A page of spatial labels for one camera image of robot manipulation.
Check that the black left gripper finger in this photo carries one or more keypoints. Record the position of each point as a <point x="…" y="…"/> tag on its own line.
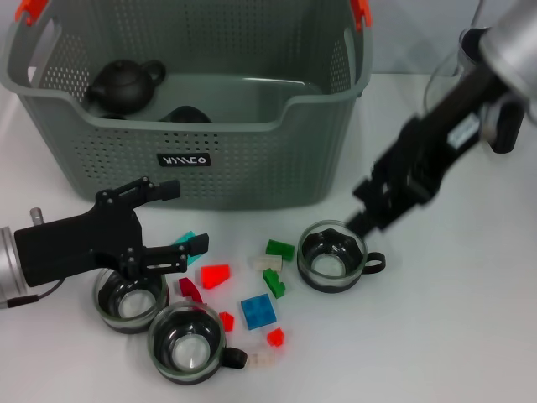
<point x="168" y="189"/>
<point x="168" y="258"/>

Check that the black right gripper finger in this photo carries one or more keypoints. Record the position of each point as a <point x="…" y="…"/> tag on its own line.
<point x="394" y="207"/>
<point x="366" y="201"/>

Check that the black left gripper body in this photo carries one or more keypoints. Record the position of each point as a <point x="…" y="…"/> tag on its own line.
<point x="75" y="245"/>

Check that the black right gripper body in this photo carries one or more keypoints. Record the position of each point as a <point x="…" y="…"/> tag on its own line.
<point x="432" y="147"/>

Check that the glass teacup black base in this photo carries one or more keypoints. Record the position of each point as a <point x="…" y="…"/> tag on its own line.
<point x="184" y="115"/>
<point x="331" y="268"/>
<point x="186" y="352"/>
<point x="132" y="308"/>

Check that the teal flat building block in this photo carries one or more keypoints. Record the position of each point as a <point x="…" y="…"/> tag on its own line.
<point x="184" y="239"/>

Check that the dark red curved block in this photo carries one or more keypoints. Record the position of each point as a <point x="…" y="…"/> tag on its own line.
<point x="189" y="289"/>

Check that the orange-red slope building block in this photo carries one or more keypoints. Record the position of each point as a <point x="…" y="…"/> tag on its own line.
<point x="215" y="276"/>

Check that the grey perforated storage bin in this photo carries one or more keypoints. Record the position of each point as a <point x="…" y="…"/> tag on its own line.
<point x="251" y="168"/>

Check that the small red building block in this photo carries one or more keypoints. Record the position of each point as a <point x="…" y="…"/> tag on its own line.
<point x="275" y="338"/>
<point x="226" y="322"/>

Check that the blue square building block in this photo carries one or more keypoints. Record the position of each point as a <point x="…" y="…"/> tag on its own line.
<point x="258" y="312"/>

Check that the silver left connector plug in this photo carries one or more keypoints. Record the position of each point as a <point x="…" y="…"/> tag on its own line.
<point x="36" y="216"/>

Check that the green building brick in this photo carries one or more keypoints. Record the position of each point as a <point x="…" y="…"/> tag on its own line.
<point x="279" y="248"/>
<point x="274" y="285"/>

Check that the white building brick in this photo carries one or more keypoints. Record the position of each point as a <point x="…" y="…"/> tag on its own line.
<point x="268" y="262"/>
<point x="260" y="359"/>

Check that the black clay teapot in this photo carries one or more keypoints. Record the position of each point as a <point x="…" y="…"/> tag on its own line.
<point x="126" y="86"/>

